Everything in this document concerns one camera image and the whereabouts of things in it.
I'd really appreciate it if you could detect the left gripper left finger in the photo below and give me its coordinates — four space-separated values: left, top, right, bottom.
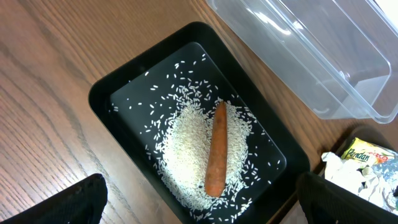
2 174 108 224

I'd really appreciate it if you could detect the pile of white rice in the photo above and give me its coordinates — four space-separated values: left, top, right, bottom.
110 53 282 223

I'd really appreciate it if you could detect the crumpled white tissue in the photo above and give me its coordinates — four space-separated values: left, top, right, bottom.
322 152 397 215

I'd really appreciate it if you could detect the orange carrot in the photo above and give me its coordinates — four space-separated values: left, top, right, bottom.
205 101 228 197

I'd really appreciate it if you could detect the black rectangular tray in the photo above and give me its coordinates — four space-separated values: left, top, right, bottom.
88 22 310 223

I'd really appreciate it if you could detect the clear plastic container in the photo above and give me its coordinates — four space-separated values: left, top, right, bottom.
208 0 397 124

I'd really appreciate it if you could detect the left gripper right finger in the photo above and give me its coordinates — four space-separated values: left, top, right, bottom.
296 172 397 224

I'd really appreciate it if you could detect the yellow green snack wrapper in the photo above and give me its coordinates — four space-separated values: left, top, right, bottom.
341 138 397 168

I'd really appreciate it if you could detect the brown serving tray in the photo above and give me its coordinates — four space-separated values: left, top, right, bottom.
267 124 398 224

